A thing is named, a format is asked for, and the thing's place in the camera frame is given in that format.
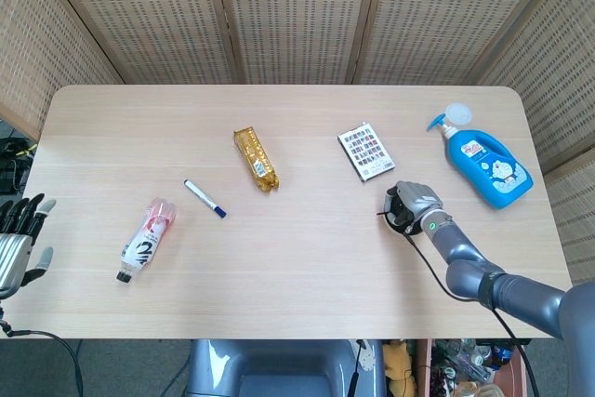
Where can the printed card box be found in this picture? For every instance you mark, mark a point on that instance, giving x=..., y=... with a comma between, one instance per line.
x=366, y=152

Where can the white perforated bracket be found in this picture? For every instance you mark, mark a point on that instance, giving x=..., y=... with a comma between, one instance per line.
x=365, y=356

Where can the wooden box of clutter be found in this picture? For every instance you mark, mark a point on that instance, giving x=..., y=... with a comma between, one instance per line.
x=465, y=369

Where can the blue pump detergent bottle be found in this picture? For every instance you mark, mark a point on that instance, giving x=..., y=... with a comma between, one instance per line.
x=488, y=164

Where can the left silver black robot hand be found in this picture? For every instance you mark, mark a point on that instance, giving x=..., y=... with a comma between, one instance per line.
x=11, y=257

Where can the woven bamboo folding screen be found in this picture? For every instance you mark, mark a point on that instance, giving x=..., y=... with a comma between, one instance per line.
x=297, y=11

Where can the grey robot torso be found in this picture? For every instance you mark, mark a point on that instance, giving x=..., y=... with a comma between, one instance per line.
x=279, y=369

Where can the gold foil snack package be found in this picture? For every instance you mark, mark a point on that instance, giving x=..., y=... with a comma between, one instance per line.
x=255, y=157

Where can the white marker with blue cap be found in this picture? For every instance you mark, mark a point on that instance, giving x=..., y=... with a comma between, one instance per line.
x=201, y=195

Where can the yellow plush toy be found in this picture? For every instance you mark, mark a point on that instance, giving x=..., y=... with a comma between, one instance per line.
x=400, y=364

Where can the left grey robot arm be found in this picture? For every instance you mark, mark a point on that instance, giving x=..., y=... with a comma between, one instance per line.
x=2, y=311

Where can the plastic drink bottle red white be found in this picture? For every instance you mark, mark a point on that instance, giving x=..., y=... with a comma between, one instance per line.
x=144, y=243

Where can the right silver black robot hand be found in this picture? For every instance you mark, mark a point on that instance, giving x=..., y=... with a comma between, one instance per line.
x=416, y=197

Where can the white cup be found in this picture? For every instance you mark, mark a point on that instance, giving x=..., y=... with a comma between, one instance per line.
x=389, y=225

